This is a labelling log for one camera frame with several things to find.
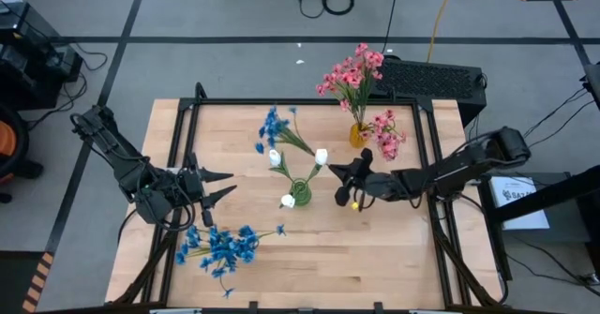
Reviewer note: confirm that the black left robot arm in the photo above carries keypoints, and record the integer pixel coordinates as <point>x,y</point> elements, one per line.
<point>122,161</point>

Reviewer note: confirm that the hazard-striped floor tape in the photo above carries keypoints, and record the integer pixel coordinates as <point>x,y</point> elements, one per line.
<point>37,279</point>

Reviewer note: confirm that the green glass vase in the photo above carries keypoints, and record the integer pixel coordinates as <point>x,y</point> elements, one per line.
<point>302,193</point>

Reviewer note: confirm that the white artificial tulip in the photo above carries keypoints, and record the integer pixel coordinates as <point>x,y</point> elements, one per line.
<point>274,157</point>

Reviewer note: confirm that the blue artificial flower bunch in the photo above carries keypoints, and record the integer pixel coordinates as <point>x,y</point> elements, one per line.
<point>220,250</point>
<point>272,126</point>
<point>246,233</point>

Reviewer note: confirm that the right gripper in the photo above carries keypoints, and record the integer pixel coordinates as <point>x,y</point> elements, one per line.
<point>365,180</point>

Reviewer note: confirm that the green leaf tip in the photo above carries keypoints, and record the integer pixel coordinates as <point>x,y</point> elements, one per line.
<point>288,201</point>

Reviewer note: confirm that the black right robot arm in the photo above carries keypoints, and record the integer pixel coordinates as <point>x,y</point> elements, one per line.
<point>450,173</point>

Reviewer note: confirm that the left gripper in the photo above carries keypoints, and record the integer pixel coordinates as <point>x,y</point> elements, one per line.
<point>192,185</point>

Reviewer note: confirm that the black side stand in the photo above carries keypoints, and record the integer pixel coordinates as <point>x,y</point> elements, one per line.
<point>544,197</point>

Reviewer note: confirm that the black equipment cart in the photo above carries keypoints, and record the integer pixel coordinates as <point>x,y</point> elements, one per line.
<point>28,61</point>

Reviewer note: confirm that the orange shop vacuum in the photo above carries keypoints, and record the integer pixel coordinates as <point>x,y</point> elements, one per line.
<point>5,140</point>

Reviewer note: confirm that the black computer case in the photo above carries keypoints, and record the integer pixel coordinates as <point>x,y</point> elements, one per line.
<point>431,86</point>

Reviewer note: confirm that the white printed paper sheet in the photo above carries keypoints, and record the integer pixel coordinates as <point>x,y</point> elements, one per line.
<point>520,213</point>

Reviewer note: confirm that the silver aluminium bracket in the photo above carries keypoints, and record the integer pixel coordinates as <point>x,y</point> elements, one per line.
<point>429,312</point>
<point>175,311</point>

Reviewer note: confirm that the amber glass vase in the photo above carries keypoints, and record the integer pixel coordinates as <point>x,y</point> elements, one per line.
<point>356,138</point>

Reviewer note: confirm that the white vase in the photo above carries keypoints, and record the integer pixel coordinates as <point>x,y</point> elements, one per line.
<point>321,156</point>

